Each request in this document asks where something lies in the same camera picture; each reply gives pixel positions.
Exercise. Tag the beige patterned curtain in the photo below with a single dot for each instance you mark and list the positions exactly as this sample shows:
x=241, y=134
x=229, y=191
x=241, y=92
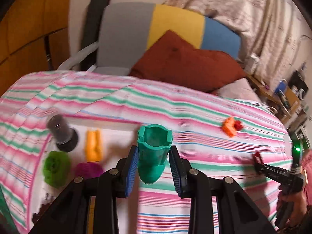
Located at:
x=243, y=12

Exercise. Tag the orange toy basket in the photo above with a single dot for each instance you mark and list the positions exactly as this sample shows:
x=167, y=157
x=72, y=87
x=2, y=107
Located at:
x=93, y=146

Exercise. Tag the small red toy piece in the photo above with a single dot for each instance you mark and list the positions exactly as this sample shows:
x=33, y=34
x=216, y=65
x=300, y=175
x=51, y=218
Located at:
x=258, y=157

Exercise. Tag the green and white toy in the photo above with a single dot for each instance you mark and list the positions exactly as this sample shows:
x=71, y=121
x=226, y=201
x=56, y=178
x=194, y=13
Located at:
x=56, y=168

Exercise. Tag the brown block toy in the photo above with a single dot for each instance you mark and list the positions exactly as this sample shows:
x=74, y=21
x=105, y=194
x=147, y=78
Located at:
x=42, y=209

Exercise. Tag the brown cushion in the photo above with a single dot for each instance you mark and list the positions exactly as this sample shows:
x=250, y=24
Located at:
x=185, y=63

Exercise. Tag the purple toy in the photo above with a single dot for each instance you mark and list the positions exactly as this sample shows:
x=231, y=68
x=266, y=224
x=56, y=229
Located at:
x=89, y=169

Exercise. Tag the grey yellow blue cushion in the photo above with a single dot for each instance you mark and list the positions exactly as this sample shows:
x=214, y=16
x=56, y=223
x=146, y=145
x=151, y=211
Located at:
x=121, y=34

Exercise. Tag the red toy brick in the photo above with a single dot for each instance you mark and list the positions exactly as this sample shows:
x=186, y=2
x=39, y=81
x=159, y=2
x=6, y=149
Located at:
x=238, y=126

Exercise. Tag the wooden cabinet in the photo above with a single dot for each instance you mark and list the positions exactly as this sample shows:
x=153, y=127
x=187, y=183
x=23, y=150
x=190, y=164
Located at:
x=31, y=29

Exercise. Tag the striped tablecloth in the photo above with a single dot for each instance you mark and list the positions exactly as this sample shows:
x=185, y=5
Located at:
x=195, y=112

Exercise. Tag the wooden shelf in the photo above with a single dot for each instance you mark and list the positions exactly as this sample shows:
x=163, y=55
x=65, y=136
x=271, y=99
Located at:
x=270, y=97

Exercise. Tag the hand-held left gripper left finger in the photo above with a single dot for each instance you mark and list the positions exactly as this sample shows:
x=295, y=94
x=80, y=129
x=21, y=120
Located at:
x=130, y=173

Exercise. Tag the pale pink cushion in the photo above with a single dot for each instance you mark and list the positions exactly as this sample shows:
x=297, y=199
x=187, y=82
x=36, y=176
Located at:
x=238, y=90

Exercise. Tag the person's right hand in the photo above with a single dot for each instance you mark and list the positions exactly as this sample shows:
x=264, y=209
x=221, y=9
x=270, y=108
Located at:
x=297, y=207

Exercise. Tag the blue cup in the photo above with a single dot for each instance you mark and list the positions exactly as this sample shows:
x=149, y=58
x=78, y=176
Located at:
x=280, y=86

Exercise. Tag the green printed board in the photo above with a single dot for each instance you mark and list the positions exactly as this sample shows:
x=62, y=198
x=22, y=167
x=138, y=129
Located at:
x=3, y=207

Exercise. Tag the white foam tray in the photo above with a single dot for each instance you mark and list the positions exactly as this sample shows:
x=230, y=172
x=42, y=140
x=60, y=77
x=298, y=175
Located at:
x=112, y=136

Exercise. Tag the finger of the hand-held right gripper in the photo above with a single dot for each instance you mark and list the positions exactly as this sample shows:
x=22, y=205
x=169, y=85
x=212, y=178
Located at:
x=273, y=171

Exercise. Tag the teal plastic cylinder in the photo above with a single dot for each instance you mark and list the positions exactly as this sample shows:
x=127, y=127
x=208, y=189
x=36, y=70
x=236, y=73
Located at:
x=153, y=156

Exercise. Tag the orange toy brick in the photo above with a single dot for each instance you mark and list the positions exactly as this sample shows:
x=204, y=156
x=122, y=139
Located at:
x=229, y=126

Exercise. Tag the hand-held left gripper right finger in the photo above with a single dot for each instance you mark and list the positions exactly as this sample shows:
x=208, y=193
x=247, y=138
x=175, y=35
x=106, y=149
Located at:
x=176, y=173

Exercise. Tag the black toy cup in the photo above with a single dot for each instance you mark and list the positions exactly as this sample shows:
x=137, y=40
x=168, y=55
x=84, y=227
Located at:
x=61, y=131

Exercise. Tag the white box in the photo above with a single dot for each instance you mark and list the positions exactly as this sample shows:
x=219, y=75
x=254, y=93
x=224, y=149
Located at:
x=252, y=63

